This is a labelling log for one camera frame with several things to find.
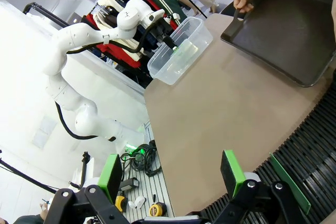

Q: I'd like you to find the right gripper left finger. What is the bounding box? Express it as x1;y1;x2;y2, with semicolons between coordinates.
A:
46;153;127;224

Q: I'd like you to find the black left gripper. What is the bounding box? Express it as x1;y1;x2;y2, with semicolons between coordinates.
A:
151;20;181;52

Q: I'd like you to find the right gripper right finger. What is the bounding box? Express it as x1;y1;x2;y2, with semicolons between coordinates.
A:
209;150;299;224

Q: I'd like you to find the green PCB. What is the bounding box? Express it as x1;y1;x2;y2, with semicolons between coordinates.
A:
172;39;198;59

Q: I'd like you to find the black plastic tray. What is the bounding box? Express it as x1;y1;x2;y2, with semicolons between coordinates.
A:
220;0;336;88

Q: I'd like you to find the person's left hand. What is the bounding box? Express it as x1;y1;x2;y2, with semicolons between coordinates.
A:
330;5;336;36

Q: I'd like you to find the black power adapter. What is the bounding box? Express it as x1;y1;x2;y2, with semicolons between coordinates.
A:
118;177;140;191

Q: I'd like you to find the clear plastic bin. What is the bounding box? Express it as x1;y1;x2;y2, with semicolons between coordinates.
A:
146;16;214;86

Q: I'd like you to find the small white object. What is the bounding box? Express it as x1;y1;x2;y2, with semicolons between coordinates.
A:
128;197;145;209

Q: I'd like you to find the red dress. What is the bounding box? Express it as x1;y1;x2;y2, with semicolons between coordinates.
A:
83;11;144;70

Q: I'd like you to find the black slotted PCB rack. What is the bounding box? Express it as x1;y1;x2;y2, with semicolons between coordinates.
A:
183;69;336;224

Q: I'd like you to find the black clothes rack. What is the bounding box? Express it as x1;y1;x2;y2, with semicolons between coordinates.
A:
22;2;71;29

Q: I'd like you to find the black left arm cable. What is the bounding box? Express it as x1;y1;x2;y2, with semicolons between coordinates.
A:
54;23;158;141

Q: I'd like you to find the aluminium slotted base plate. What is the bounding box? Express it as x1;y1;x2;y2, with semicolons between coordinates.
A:
122;120;175;224

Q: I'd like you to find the black cable bundle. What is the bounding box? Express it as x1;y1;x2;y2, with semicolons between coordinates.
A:
120;140;161;178

